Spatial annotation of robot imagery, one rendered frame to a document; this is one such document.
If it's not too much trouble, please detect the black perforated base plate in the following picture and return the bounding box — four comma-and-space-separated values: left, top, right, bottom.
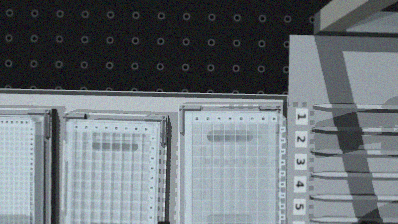
0, 0, 331, 95

